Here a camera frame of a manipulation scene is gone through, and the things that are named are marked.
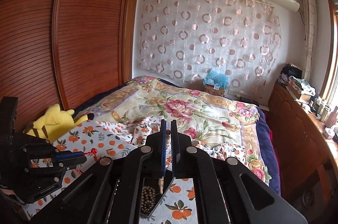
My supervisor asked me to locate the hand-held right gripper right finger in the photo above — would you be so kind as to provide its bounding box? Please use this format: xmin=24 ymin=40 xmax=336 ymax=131
xmin=170 ymin=120 xmax=308 ymax=224

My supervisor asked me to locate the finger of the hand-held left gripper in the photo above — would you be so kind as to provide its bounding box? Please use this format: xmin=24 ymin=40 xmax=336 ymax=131
xmin=51 ymin=156 xmax=87 ymax=173
xmin=54 ymin=151 xmax=83 ymax=159

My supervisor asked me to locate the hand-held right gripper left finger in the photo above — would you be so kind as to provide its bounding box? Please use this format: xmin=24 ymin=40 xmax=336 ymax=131
xmin=30 ymin=119 xmax=167 ymax=224

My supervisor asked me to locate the red string bracelet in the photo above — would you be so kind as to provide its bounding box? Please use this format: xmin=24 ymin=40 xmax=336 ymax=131
xmin=73 ymin=148 xmax=100 ymax=177

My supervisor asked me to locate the dark wooden bead bracelet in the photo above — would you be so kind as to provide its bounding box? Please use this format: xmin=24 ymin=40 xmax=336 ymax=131
xmin=141 ymin=186 xmax=157 ymax=214

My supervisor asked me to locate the black square box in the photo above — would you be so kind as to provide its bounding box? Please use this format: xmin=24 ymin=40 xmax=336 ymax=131
xmin=139 ymin=175 xmax=175 ymax=220

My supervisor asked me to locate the yellow plush toy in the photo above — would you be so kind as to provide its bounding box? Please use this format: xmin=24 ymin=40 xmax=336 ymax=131
xmin=22 ymin=104 xmax=95 ymax=144

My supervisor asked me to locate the orange-print bed sheet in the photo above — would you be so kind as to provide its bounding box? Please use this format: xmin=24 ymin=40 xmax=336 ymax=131
xmin=22 ymin=116 xmax=248 ymax=224

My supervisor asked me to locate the floral blanket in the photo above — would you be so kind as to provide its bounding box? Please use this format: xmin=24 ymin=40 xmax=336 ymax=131
xmin=88 ymin=76 xmax=272 ymax=185

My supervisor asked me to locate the cardboard box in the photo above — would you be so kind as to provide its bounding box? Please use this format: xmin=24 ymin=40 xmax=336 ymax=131
xmin=204 ymin=84 xmax=226 ymax=97

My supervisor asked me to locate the blue plastic bag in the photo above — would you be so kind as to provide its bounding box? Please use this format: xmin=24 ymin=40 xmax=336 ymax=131
xmin=204 ymin=69 xmax=228 ymax=89

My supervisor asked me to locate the dark blue blanket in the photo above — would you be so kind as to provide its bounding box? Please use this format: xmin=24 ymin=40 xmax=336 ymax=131
xmin=257 ymin=105 xmax=282 ymax=196

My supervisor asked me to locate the circle-print sheer curtain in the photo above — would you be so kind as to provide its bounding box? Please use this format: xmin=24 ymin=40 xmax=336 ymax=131
xmin=137 ymin=0 xmax=282 ymax=88

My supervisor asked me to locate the wooden side cabinet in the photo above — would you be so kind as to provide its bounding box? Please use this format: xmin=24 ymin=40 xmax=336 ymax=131
xmin=268 ymin=81 xmax=338 ymax=215

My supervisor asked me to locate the brown wooden wardrobe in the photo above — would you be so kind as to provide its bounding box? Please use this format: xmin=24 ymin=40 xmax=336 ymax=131
xmin=0 ymin=0 xmax=140 ymax=133

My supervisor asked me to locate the pile of dark clothes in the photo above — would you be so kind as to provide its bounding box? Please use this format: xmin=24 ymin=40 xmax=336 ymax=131
xmin=280 ymin=64 xmax=303 ymax=86

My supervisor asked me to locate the row of bottles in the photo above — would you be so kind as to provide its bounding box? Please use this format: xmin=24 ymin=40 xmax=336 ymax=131
xmin=309 ymin=96 xmax=338 ymax=125

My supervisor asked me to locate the patterned window curtain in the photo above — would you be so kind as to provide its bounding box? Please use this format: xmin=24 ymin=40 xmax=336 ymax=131
xmin=301 ymin=0 xmax=318 ymax=80

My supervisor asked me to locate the wooden-framed window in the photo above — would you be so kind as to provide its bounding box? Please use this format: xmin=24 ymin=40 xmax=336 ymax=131
xmin=321 ymin=0 xmax=338 ymax=110

